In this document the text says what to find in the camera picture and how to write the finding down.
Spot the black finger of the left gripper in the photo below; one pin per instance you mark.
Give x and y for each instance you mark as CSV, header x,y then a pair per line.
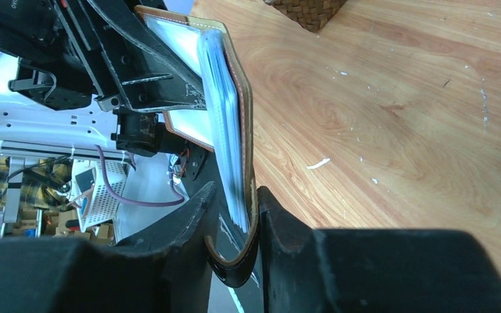
x,y
150,75

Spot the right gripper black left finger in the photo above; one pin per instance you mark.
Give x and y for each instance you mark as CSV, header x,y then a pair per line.
x,y
162,268

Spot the white perforated box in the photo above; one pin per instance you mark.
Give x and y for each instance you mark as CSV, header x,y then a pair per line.
x,y
89,195

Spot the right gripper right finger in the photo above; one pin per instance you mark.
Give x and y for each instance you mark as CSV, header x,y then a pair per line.
x,y
371,270

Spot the woven wicker basket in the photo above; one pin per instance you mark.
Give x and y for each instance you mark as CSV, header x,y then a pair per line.
x,y
311,15

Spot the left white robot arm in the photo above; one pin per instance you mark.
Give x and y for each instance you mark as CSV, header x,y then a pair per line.
x,y
26,124

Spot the yellow plaid cloth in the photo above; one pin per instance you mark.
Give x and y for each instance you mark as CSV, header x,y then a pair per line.
x,y
40,184

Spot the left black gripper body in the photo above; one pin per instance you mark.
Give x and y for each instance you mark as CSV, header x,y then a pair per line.
x,y
71,73

